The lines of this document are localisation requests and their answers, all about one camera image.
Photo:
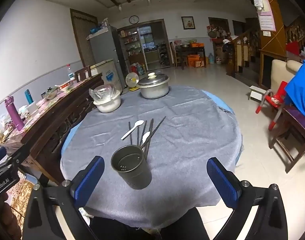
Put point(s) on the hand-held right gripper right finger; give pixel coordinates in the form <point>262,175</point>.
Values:
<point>222,182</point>

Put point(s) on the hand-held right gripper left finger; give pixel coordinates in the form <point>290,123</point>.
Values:
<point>88,180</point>

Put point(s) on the dark metal utensil holder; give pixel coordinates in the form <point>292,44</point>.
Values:
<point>137,177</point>

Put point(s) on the group of dark chopsticks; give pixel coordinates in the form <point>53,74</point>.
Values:
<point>148,147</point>

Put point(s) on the white plastic spoon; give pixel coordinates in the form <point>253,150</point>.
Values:
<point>139,123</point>
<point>145,137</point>

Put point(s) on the purple water bottle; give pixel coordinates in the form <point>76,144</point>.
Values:
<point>14,115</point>

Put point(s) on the blue table cover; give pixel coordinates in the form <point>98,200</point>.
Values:
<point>69,136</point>

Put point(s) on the grey tablecloth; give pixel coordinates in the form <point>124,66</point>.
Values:
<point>192,142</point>

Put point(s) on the white plastic container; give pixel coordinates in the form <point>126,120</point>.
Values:
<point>32,108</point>

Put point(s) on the dark wooden sideboard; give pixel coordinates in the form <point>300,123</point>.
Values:
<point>50,127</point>

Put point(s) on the teal water bottle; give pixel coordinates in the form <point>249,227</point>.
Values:
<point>29,97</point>

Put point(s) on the white bowl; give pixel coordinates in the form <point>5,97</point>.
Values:
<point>107,106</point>

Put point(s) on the person's dark clothing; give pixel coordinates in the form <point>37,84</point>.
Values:
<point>147,230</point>

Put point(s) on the pot with glass lid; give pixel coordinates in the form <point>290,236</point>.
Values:
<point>50,93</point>

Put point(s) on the clear plastic bag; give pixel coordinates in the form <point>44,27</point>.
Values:
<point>103,92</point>

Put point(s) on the wooden bench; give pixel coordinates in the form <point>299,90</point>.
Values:
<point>295,130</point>

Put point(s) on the red patterned bowl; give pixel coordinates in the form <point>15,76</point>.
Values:
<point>65,87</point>

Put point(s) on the white step stool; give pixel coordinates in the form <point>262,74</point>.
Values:
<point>257,92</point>

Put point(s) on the red plastic chair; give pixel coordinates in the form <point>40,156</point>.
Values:
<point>275,100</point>

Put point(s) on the brown wooden chair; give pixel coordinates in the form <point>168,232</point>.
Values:
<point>82,73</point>

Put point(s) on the clear bottle with red cap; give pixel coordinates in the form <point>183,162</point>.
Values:
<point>70,73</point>

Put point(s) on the small desk fan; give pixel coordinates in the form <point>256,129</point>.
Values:
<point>132,80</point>

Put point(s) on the white chest freezer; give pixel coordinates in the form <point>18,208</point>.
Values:
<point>108,72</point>

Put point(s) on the aluminium pot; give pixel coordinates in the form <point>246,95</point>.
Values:
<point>155,92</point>

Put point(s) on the aluminium pot lid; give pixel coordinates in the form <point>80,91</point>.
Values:
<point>152,79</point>

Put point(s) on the blue cloth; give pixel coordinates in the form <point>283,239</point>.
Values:
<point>300,90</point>

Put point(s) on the cream sofa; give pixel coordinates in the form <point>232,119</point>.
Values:
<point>280,75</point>

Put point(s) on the blue water jug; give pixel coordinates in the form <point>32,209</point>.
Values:
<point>211,59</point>

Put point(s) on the large orange box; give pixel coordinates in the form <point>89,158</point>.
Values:
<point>193,60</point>

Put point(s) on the grey refrigerator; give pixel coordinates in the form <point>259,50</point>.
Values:
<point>105,47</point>

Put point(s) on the wooden staircase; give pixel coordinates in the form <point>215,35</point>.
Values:
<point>242,50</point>

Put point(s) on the dark wooden dining table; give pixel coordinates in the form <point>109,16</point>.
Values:
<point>190,51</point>

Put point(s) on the flat orange box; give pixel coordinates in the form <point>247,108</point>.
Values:
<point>197,45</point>

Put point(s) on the wooden display cabinet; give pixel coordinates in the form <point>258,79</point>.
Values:
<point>128,45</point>

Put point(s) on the brown wooden door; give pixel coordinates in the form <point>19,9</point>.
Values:
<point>82,37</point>

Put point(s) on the blue plastic bag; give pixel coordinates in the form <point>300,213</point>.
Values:
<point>95,30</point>

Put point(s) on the framed picture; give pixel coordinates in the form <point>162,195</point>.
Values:
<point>187,22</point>

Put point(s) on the white wall switch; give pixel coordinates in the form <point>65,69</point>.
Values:
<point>266,33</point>

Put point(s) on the round wall clock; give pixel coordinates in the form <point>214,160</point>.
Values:
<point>134,19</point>

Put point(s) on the pink wall calendar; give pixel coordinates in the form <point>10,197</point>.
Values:
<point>266,17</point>

